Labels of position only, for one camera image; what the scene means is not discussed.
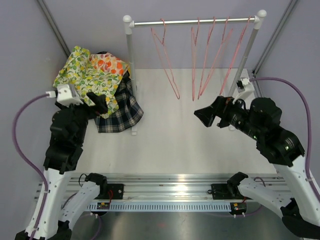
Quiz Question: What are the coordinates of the navy white plaid skirt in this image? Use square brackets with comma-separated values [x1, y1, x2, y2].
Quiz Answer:
[93, 51, 145, 134]

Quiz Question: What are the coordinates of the white slotted cable duct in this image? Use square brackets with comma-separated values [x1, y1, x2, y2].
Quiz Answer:
[85, 201, 231, 213]

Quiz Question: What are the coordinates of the white metal clothes rack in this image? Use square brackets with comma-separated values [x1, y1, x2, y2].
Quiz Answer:
[122, 9, 267, 136]

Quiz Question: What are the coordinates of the orange floral skirt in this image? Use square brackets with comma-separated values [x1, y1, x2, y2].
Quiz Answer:
[89, 52, 130, 76]

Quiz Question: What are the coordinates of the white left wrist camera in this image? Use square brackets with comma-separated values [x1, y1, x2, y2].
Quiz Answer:
[45, 84, 83, 107]

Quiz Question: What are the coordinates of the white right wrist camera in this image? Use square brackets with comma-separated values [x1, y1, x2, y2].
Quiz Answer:
[232, 77, 255, 104]

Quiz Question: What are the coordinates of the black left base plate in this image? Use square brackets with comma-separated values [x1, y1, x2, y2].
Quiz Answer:
[97, 183, 125, 200]

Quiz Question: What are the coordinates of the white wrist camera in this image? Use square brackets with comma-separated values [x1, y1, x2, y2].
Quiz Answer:
[232, 77, 255, 104]
[45, 84, 83, 107]

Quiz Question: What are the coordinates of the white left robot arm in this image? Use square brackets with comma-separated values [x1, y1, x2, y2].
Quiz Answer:
[12, 90, 109, 240]

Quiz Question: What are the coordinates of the lemon print skirt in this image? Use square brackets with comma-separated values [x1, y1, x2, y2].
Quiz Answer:
[53, 46, 121, 119]

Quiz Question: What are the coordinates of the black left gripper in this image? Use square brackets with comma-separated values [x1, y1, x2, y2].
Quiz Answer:
[55, 90, 107, 144]

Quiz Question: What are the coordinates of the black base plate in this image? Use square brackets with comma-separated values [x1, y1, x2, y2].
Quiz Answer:
[207, 183, 245, 200]
[97, 183, 125, 200]

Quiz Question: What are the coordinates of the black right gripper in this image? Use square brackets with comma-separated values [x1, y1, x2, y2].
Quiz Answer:
[194, 94, 263, 141]

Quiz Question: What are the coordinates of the pink hanger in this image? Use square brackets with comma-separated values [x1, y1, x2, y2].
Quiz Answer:
[191, 18, 200, 101]
[201, 16, 233, 96]
[197, 16, 216, 100]
[150, 18, 181, 100]
[219, 16, 251, 96]

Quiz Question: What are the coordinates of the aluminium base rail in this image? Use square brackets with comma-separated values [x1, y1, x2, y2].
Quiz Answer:
[32, 173, 293, 202]

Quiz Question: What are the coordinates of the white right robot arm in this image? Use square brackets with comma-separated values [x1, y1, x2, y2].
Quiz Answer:
[194, 96, 320, 240]

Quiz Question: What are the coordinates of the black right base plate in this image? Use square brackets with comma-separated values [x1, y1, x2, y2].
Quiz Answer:
[207, 183, 245, 200]

